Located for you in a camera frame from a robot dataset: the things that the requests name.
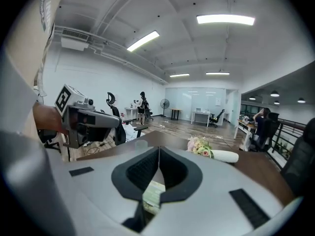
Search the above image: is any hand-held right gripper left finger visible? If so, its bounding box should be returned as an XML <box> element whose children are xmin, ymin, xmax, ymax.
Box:
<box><xmin>46</xmin><ymin>146</ymin><xmax>160</xmax><ymax>236</ymax></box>

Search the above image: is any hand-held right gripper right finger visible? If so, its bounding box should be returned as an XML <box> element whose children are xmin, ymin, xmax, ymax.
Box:
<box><xmin>144</xmin><ymin>146</ymin><xmax>304</xmax><ymax>236</ymax></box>

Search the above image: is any white ceiling air conditioner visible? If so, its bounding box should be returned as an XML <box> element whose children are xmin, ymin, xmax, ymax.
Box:
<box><xmin>60</xmin><ymin>28</ymin><xmax>90</xmax><ymax>51</ymax></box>

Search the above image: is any black cable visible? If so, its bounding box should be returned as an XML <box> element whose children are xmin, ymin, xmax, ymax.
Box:
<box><xmin>86</xmin><ymin>142</ymin><xmax>107</xmax><ymax>155</ymax></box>

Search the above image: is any pastel flower bouquet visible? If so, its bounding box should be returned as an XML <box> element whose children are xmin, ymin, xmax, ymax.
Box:
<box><xmin>186</xmin><ymin>136</ymin><xmax>214</xmax><ymax>159</ymax></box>

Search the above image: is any person's left forearm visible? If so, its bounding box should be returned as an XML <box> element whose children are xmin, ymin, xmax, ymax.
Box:
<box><xmin>32</xmin><ymin>102</ymin><xmax>68</xmax><ymax>135</ymax></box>

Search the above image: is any wooden desk with white legs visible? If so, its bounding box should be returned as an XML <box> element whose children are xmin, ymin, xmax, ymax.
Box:
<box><xmin>233</xmin><ymin>118</ymin><xmax>258</xmax><ymax>146</ymax></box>

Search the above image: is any white vase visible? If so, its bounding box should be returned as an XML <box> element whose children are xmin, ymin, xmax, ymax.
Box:
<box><xmin>211</xmin><ymin>149</ymin><xmax>240</xmax><ymax>164</ymax></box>

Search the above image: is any small white table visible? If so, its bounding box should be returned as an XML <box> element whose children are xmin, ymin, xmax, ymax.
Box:
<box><xmin>125</xmin><ymin>107</ymin><xmax>139</xmax><ymax>125</ymax></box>

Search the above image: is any black metal railing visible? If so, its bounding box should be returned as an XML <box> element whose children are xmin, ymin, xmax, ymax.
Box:
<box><xmin>270</xmin><ymin>118</ymin><xmax>309</xmax><ymax>172</ymax></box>

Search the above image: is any wooden table with black legs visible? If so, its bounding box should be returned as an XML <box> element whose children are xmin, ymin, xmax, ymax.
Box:
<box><xmin>169</xmin><ymin>108</ymin><xmax>183</xmax><ymax>121</ymax></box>

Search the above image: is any glass partition wall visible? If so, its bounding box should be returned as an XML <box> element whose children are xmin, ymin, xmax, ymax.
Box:
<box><xmin>164</xmin><ymin>87</ymin><xmax>241</xmax><ymax>123</ymax></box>

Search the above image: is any black standing fan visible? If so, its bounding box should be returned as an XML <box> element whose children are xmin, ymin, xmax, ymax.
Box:
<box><xmin>159</xmin><ymin>98</ymin><xmax>170</xmax><ymax>118</ymax></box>

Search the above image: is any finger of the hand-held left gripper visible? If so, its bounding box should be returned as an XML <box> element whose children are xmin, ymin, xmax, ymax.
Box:
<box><xmin>78</xmin><ymin>109</ymin><xmax>123</xmax><ymax>129</ymax></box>

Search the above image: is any black mesh office chair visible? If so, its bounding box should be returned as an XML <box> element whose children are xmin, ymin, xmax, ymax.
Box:
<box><xmin>280</xmin><ymin>118</ymin><xmax>315</xmax><ymax>199</ymax></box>

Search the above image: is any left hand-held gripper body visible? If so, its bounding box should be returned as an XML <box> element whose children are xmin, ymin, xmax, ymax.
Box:
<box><xmin>55</xmin><ymin>84</ymin><xmax>109</xmax><ymax>149</ymax></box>

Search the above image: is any clear plastic cup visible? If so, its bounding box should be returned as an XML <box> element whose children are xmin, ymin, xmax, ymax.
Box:
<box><xmin>134</xmin><ymin>139</ymin><xmax>148</xmax><ymax>150</ymax></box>

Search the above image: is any black office chair with headrest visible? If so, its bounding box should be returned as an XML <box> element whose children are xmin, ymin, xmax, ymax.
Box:
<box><xmin>106</xmin><ymin>91</ymin><xmax>149</xmax><ymax>147</ymax></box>

